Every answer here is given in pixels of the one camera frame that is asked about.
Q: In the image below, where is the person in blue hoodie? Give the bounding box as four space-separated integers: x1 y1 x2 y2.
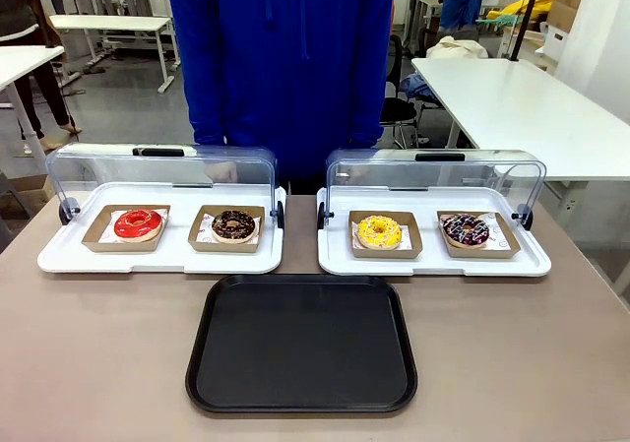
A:
166 0 396 194

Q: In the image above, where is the white storage box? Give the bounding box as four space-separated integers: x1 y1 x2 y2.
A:
535 20 572 61

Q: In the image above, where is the white table corner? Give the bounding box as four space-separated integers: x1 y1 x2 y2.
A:
0 44 67 157

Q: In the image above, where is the yellow sprinkled donut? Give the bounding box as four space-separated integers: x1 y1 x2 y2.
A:
356 216 404 251

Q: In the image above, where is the white display tray base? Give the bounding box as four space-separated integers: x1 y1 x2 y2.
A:
316 185 553 279
36 181 287 276

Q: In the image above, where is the brown cardboard donut tray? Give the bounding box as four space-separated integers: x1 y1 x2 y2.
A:
347 210 422 260
81 204 171 253
187 205 266 254
436 210 522 260

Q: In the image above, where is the person in dark clothes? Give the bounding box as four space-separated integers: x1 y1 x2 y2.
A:
0 0 84 151

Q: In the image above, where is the person's right hand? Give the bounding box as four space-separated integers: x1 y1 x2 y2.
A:
204 159 238 184

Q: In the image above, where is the yellow bag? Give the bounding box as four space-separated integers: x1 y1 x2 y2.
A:
496 0 557 26

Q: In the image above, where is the chocolate glazed donut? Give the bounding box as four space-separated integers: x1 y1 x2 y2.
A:
210 209 257 245

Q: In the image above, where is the red glazed donut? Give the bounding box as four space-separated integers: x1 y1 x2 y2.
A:
113 209 163 244

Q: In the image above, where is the clear roll-top display lid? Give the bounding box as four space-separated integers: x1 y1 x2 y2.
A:
317 148 548 231
44 142 286 230

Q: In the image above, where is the dark donut with white drizzle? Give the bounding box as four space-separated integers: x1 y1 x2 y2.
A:
441 212 491 249

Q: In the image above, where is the black serving tray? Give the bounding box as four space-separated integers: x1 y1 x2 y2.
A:
184 274 419 416

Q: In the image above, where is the large white table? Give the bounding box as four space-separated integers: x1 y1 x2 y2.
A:
410 56 630 183

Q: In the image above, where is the black stand pole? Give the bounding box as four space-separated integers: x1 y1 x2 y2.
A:
508 0 545 62

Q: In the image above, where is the beige cloth bag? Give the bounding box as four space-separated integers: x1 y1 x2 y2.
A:
425 35 489 60

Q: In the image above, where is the black office chair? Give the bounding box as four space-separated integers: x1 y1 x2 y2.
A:
381 33 429 150

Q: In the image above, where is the person in blue skirt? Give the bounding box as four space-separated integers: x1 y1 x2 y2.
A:
437 0 508 32

